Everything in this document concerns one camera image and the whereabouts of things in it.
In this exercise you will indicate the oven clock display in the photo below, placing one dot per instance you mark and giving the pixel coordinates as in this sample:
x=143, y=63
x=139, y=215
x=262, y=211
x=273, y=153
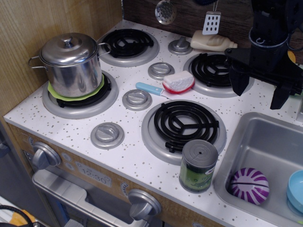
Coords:
x=94, y=174

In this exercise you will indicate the front right black burner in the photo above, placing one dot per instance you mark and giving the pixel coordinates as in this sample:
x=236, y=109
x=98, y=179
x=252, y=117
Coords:
x=179, y=122

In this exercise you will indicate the front left black burner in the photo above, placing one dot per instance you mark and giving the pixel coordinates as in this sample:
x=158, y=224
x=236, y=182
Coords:
x=102, y=92

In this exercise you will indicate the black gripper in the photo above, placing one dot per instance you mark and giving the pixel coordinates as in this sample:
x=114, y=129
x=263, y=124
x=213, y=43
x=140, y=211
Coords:
x=274, y=22

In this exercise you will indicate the yellow toy corn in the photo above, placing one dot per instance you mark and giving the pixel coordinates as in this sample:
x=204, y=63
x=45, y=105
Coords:
x=291, y=56

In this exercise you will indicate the green round mat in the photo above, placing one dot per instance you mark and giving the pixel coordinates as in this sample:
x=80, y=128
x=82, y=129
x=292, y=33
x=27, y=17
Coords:
x=58, y=96

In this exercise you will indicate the green toy can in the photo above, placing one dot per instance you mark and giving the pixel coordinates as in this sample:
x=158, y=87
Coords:
x=199, y=158

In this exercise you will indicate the right oven dial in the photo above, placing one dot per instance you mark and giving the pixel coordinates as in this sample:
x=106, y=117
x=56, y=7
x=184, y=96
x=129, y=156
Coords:
x=143, y=205

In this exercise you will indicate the grey sink basin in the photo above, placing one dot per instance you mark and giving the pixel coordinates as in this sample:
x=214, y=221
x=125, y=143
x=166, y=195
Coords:
x=273, y=147

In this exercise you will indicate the back left black burner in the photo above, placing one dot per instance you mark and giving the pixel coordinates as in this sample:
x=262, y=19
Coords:
x=126, y=43

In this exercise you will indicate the grey stovetop knob middle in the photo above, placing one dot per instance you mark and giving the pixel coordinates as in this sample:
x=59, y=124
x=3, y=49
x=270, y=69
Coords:
x=137, y=100

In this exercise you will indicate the back right black burner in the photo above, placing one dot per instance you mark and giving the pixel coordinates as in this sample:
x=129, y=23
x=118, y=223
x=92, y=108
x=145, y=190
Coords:
x=210, y=69

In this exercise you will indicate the black burner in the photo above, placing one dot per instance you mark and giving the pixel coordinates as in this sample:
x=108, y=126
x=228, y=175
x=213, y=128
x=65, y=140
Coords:
x=179, y=122
x=126, y=43
x=102, y=92
x=210, y=69

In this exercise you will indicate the grey stovetop knob front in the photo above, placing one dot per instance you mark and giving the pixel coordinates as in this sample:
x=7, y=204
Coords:
x=107, y=135

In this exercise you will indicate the cream toy bottle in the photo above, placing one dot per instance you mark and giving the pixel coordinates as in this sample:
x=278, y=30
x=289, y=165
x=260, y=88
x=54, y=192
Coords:
x=214, y=43

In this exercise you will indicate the left oven dial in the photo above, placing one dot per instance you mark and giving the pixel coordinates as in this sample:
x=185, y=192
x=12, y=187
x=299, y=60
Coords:
x=45, y=156

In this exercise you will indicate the grey stovetop knob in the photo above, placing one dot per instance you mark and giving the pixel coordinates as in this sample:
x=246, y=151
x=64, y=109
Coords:
x=137, y=100
x=180, y=46
x=159, y=70
x=107, y=135

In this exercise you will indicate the steel pot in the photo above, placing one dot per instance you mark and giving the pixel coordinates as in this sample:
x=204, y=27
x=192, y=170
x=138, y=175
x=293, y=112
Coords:
x=73, y=80

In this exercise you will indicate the metal skimmer spoon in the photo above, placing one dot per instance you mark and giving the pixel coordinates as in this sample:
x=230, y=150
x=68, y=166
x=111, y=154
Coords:
x=165, y=12

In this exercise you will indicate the grey oven door handle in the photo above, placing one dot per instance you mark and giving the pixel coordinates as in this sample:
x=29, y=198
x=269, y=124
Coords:
x=74, y=197

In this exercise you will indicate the oven dial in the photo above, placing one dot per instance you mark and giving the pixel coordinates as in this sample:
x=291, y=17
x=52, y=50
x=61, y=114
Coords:
x=45, y=156
x=143, y=205

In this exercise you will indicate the yellow object on floor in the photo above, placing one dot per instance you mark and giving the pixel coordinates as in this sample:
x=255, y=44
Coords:
x=18, y=220

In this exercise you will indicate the grey stovetop knob back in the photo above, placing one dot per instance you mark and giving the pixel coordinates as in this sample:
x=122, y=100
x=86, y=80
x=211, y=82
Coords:
x=180, y=46

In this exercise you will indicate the grey stovetop knob upper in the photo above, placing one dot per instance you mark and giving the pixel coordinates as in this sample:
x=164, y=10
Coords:
x=159, y=70

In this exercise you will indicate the purple white striped ball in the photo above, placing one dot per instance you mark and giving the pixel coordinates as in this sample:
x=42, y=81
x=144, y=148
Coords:
x=250, y=185

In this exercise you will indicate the white slotted spatula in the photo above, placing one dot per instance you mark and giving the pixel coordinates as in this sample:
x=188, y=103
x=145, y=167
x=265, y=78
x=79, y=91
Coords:
x=212, y=21

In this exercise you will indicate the steel pot lid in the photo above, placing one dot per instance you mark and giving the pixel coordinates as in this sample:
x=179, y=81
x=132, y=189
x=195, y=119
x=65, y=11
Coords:
x=68, y=49

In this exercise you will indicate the light blue bowl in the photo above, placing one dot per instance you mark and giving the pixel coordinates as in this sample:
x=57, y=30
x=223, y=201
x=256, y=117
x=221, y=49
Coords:
x=295, y=190

